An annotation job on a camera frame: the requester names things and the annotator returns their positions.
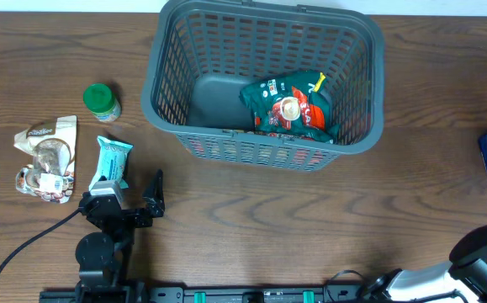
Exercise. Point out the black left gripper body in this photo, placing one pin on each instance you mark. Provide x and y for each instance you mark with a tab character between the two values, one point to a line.
135	219

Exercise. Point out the teal toilet wipes pack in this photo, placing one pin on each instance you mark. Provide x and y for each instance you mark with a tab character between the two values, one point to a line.
112	161

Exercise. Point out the green lid seasoning jar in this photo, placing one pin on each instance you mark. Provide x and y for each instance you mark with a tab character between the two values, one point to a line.
102	102

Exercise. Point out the green coffee bag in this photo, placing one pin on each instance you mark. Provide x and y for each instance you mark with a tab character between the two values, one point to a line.
293	105

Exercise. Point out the grey plastic basket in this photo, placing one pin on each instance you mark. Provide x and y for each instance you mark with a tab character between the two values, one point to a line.
205	52

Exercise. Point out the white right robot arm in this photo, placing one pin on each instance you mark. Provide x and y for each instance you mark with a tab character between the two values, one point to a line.
463	278

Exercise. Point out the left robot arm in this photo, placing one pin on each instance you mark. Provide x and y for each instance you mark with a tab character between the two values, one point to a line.
104	256

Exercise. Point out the beige brown snack bag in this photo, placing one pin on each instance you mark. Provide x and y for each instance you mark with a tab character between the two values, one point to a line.
52	146

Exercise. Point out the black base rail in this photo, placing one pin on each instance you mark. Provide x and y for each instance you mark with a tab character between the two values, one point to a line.
141	294

